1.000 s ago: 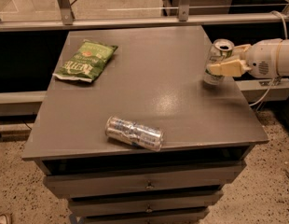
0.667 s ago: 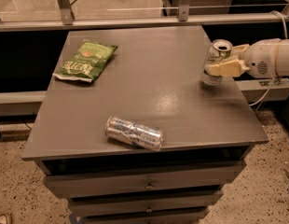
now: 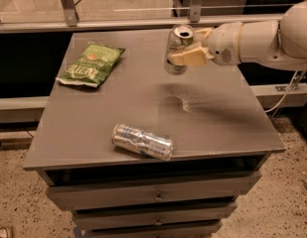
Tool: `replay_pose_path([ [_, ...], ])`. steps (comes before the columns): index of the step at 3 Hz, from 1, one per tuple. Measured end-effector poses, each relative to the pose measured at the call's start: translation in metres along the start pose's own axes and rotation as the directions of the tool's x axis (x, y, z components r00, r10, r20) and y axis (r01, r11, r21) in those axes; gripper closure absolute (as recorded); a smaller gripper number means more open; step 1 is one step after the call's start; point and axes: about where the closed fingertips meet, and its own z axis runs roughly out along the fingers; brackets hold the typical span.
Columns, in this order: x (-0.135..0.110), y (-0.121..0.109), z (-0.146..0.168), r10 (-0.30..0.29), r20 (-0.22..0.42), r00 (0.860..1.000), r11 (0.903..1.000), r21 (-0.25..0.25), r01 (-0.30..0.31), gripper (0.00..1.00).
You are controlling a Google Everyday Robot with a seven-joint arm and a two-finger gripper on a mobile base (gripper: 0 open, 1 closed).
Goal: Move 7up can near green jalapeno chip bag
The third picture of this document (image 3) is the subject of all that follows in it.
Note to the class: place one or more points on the silver blue energy drink can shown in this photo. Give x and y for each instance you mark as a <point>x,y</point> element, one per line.
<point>142,142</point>

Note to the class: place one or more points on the top grey drawer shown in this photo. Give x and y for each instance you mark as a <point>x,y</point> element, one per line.
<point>150,191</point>

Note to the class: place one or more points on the grey drawer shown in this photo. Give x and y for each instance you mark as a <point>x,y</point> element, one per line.
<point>150,191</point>
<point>199,228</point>
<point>153,216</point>

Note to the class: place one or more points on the white shoe tip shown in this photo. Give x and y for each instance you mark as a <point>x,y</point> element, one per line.
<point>6,232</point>

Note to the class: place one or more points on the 7up soda can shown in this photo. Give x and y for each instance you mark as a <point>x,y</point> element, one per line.
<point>180,37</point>

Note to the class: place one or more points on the bottom grey drawer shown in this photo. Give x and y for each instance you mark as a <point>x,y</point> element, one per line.
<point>199,228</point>

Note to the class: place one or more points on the metal railing frame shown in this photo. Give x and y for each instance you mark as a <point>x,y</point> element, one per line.
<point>39,16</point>

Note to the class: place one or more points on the grey drawer cabinet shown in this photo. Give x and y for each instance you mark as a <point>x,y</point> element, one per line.
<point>211,114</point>

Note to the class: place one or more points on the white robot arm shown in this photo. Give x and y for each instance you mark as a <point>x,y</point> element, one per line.
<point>279,44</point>

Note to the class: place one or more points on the middle grey drawer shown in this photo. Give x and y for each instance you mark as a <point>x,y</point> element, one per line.
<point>153,216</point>

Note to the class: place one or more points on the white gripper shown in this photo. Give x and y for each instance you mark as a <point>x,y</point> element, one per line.
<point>223,44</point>

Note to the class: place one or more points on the green jalapeno chip bag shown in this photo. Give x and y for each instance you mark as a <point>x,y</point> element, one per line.
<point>92,67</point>

